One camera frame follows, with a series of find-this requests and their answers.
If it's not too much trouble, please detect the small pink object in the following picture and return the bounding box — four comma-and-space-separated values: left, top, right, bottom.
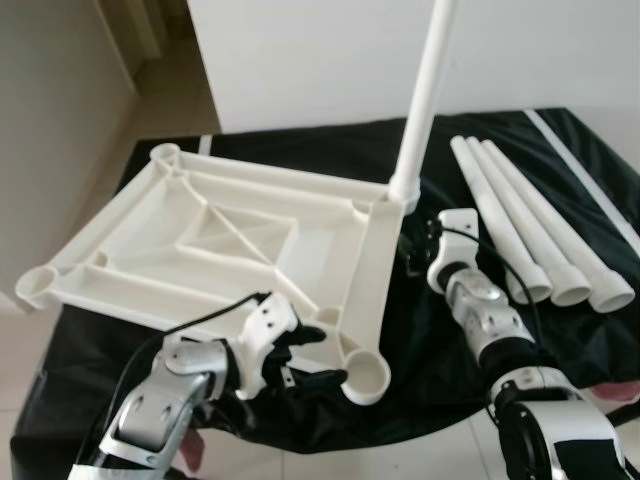
183, 438, 203, 473

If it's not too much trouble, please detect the white plastic table leg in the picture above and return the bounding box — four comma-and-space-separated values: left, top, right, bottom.
482, 138, 637, 314
451, 136, 554, 304
467, 137, 594, 308
388, 0, 463, 209

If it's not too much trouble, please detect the pink fabric item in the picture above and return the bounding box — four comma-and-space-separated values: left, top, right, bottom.
590, 385, 640, 403

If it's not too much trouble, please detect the black cloth table cover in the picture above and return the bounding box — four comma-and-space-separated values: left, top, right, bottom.
10, 108, 640, 471

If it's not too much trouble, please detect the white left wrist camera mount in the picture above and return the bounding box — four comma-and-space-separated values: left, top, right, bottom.
235, 300, 299, 391

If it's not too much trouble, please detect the white plastic table top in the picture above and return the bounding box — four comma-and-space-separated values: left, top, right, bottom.
17, 142, 416, 407

